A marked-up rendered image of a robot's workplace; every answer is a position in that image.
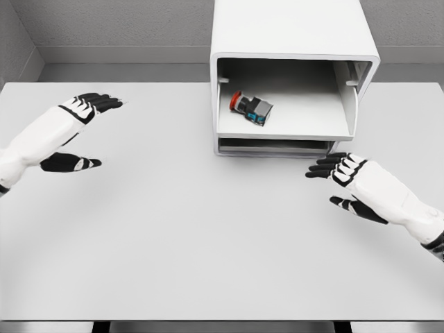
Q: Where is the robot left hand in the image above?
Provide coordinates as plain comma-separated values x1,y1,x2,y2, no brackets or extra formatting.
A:
15,92,125,173

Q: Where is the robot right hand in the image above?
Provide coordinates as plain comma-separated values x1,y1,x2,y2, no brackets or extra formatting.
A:
305,151,433,230

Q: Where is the white tabletop storage cabinet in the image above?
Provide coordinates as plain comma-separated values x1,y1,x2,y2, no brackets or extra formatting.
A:
210,0,382,159

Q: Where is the white cabinet drawer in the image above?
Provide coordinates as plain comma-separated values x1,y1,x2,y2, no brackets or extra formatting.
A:
216,80,359,143
218,137,336,154

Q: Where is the red-button black load switch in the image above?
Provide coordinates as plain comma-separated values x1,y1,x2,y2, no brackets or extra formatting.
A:
229,90,275,126

